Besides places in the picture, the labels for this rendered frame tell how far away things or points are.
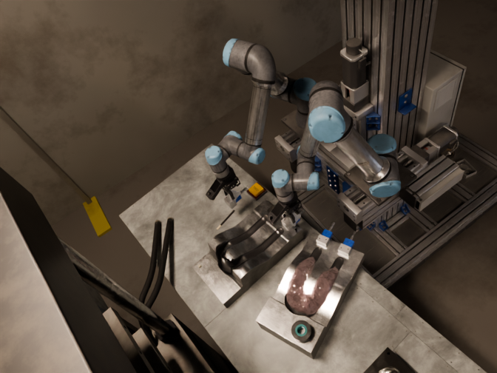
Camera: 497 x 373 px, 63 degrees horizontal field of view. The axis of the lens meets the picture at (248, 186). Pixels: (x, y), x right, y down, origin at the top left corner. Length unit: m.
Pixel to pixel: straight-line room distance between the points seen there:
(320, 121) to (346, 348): 0.96
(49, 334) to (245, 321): 1.27
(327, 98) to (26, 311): 1.03
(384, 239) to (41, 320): 2.20
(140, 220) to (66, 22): 1.39
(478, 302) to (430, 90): 1.37
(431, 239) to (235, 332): 1.36
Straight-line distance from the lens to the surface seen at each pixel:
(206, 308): 1.98
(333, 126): 1.34
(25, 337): 0.77
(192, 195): 2.32
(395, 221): 2.71
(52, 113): 3.25
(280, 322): 1.76
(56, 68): 3.10
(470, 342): 2.73
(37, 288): 0.80
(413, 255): 2.61
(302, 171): 1.68
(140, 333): 1.79
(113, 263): 3.34
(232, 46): 1.72
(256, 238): 1.96
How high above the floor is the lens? 2.57
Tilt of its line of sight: 52 degrees down
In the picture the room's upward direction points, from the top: 22 degrees counter-clockwise
